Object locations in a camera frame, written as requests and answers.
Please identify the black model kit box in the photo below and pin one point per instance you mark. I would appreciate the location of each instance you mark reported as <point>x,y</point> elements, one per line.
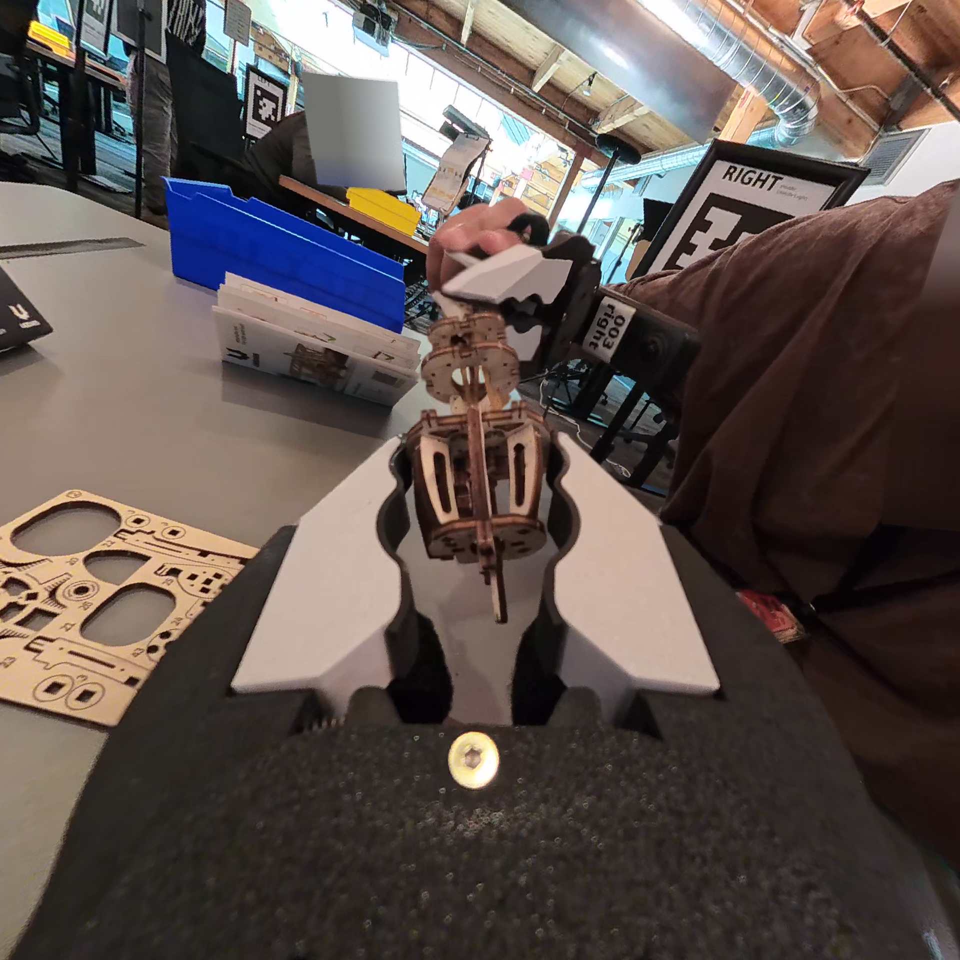
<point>19,315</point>

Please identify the silver ventilation duct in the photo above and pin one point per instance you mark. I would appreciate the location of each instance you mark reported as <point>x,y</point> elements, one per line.
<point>765,67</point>

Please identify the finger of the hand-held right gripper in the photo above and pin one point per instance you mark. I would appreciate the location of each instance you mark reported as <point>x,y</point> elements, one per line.
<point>536,349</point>
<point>502,277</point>

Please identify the person's right hand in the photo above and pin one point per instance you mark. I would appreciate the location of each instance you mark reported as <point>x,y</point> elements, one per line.
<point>472,232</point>

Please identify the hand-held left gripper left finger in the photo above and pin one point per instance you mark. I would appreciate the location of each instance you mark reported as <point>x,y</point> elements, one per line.
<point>322,585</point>

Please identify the framed marker sign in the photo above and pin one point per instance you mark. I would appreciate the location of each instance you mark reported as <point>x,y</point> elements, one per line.
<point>266,101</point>
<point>750,210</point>

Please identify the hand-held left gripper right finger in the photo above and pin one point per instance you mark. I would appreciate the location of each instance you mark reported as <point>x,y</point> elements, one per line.
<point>630,600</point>

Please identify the blue plastic bin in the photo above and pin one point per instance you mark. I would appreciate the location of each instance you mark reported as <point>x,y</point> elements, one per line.
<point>262,255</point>

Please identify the instruction poster on stand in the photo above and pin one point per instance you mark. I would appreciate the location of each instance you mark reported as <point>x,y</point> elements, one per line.
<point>454,172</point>

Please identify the wooden model assembly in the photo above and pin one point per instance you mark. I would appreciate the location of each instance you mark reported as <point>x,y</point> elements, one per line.
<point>472,487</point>

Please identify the person's right forearm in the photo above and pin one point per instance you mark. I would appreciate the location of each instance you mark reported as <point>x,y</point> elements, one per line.
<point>810,412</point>

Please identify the laser-cut wooden parts sheet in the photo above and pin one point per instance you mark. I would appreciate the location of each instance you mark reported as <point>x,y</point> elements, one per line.
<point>97,600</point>

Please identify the wooden desk with black legs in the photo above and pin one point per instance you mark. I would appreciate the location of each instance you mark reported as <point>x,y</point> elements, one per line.
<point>337,210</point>

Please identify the white instruction booklet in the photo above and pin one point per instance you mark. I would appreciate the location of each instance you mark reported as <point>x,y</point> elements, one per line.
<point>300,352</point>

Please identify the yellow plastic bin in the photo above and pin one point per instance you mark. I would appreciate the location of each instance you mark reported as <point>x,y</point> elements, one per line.
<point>382,210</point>

